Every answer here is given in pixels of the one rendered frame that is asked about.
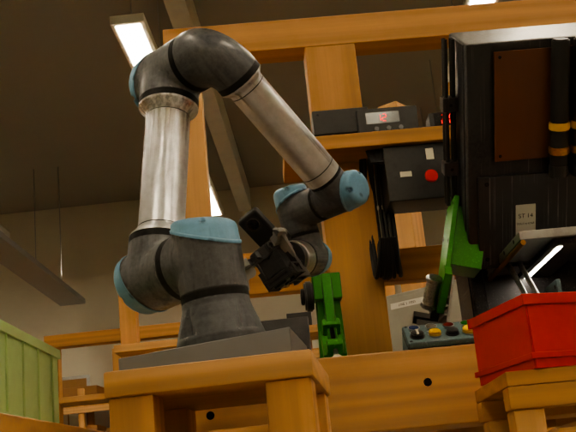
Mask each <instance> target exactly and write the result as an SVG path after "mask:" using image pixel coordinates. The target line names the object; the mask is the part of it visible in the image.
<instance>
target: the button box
mask: <svg viewBox="0 0 576 432"><path fill-rule="evenodd" d="M443 323H445V322H443ZM443 323H438V324H435V325H436V327H432V328H439V329H440V330H441V335H440V336H430V335H429V330H430V329H431V328H429V327H426V325H427V324H426V325H420V326H418V329H419V330H422V331H423V332H424V336H423V337H422V338H419V339H415V338H412V336H411V331H413V330H415V329H410V328H409V327H402V334H403V335H402V342H403V351H405V350H414V349H423V348H433V347H442V346H451V345H468V344H475V342H474V336H473V333H464V332H463V326H464V325H463V324H461V323H460V321H457V322H452V323H453V325H452V326H450V327H457V328H458V330H459V333H457V334H454V335H452V334H448V333H447V328H448V327H447V326H444V325H443Z"/></svg>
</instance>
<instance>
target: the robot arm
mask: <svg viewBox="0 0 576 432"><path fill-rule="evenodd" d="M210 87H212V88H214V89H216V90H217V91H218V92H219V94H220V95H221V96H222V97H223V98H230V99H232V100H233V102H234V103H235V104H236V105H237V106H238V107H239V108H240V110H241V111H242V112H243V113H244V114H245V115H246V117H247V118H248V119H249V120H250V121H251V122H252V124H254V126H256V128H258V130H259V131H260V132H261V133H262V134H263V135H264V137H265V138H266V139H267V140H268V141H269V142H270V144H271V145H272V146H273V147H274V148H275V149H276V151H277V152H278V153H279V154H280V155H281V156H282V158H283V159H284V160H285V161H286V162H287V163H288V165H289V166H290V167H291V168H292V169H293V170H294V172H296V174H298V176H300V178H301V179H302V180H303V181H304V182H305V183H306V185H307V186H308V187H309V188H308V189H307V187H306V185H305V184H303V183H295V184H292V185H288V186H286V187H283V188H281V189H278V190H276V191H275V192H274V194H273V199H274V203H275V206H276V214H278V217H279V222H280V226H281V227H275V226H274V225H273V224H272V223H271V222H270V220H269V219H268V218H267V217H266V216H265V215H264V214H263V213H262V212H261V211H260V210H259V209H258V207H253V208H252V209H251V210H250V211H248V212H247V213H246V214H244V216H242V217H241V218H240V219H239V222H238V224H239V225H240V226H241V227H242V228H243V229H244V230H245V232H246V233H247V234H248V235H249V236H250V237H251V238H252V239H253V240H254V241H255V242H256V243H257V244H258V245H259V246H260V248H258V249H257V250H256V251H255V252H254V253H252V254H251V255H250V259H248V260H247V258H243V251H242V245H241V242H242V239H240V236H239V231H238V227H237V224H236V222H235V221H233V220H232V219H228V218H223V217H196V218H188V219H186V218H185V213H186V194H187V177H188V160H189V126H190V121H191V120H193V119H194V118H195V117H196V116H197V114H198V110H199V96H200V94H201V93H202V92H204V91H206V90H207V89H208V88H210ZM129 91H130V94H131V96H134V98H135V99H134V102H135V104H136V105H137V107H138V108H139V112H140V114H142V116H144V118H146V122H145V134H144V147H143V159H142V171H141V195H140V207H139V219H138V227H137V228H136V229H135V230H133V231H132V232H131V233H130V234H129V246H128V255H126V256H124V257H123V258H122V259H121V260H120V261H119V262H118V264H117V265H116V267H115V270H114V285H115V287H116V290H117V294H118V295H119V296H120V297H121V298H122V299H123V302H124V303H125V304H126V305H127V306H128V307H130V308H131V309H132V310H134V311H136V312H138V313H141V314H146V315H150V314H154V313H157V312H164V311H166V310H168V309H169V308H172V307H174V306H177V305H179V304H181V305H182V318H181V323H180V328H179V333H178V338H177V348H178V347H183V346H188V345H197V344H201V343H206V342H211V341H215V340H220V339H228V338H233V337H238V336H243V335H248V334H252V333H261V332H266V330H265V328H264V326H263V325H262V323H261V321H260V319H259V317H258V315H257V314H256V312H255V309H254V307H253V305H252V303H251V302H250V297H249V280H250V279H252V278H253V277H254V276H255V275H256V270H255V267H257V268H258V270H259V271H260V274H259V275H258V276H259V277H260V279H261V281H262V283H263V284H264V286H266V288H267V290H268V292H273V291H280V290H282V289H283V288H287V287H289V286H290V285H292V284H294V285H298V284H299V283H301V282H302V281H303V280H304V279H306V278H308V277H314V276H317V275H321V274H322V273H324V272H326V270H328V268H329V267H330V266H331V263H332V252H331V250H330V248H329V247H328V246H327V245H326V244H325V243H324V242H322V240H321V235H320V232H319V228H318V225H317V224H318V223H320V222H322V221H324V220H327V219H330V218H332V217H335V216H337V215H340V214H342V213H345V212H350V211H352V210H353V209H355V208H357V207H360V206H362V205H363V204H364V203H365V202H366V201H367V200H368V198H369V184H368V182H367V180H366V178H365V176H364V175H363V174H362V173H361V172H359V171H357V170H350V171H343V170H342V168H341V167H340V166H339V165H338V164H337V162H336V161H335V160H334V159H333V157H332V156H331V155H330V154H329V153H328V152H327V150H326V149H325V148H324V147H323V146H322V144H320V142H318V140H317V139H316V138H315V137H314V136H313V134H312V133H311V132H310V131H309V129H308V128H307V127H306V126H305V125H304V124H303V122H302V121H301V120H300V119H299V117H298V116H297V115H296V114H295V113H294V111H293V110H292V109H291V108H290V106H288V104H286V102H285V101H284V100H283V99H282V98H281V97H280V96H279V94H278V93H277V92H276V91H275V89H274V88H273V87H272V86H271V85H270V83H269V82H268V81H267V80H266V78H265V77H264V76H263V75H262V74H261V65H260V64H259V62H258V61H257V60H256V59H255V57H254V56H253V55H252V54H251V53H250V52H249V51H248V50H247V49H246V48H244V47H243V46H242V45H240V44H239V43H238V42H236V40H234V39H232V38H231V37H229V36H227V35H225V34H223V33H221V32H218V31H215V30H212V29H208V28H192V29H189V30H187V31H184V32H182V33H180V34H179V35H178V36H176V38H174V39H172V40H170V41H169V42H167V43H166V44H164V45H162V46H161V47H160V48H158V49H157V50H155V51H152V52H150V53H148V54H146V56H144V57H143V58H142V59H141V60H140V61H139V62H138V63H137V64H136V65H135V66H134V68H133V69H132V71H131V73H130V76H129Z"/></svg>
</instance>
